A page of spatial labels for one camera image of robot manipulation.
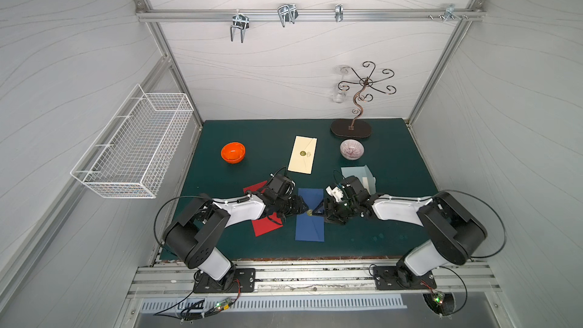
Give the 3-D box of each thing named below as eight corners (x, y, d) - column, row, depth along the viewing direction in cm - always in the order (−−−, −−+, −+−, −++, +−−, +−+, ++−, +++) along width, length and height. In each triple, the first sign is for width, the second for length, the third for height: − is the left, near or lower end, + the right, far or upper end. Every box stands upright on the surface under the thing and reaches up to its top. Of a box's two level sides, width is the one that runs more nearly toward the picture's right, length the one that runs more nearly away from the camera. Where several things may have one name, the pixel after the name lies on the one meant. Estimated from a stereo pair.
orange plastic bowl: (222, 165, 105) (218, 157, 100) (226, 149, 111) (223, 141, 106) (243, 165, 105) (241, 157, 100) (246, 149, 111) (244, 141, 106)
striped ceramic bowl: (341, 162, 106) (342, 156, 103) (338, 145, 113) (339, 139, 110) (363, 162, 106) (365, 156, 103) (359, 145, 113) (361, 139, 110)
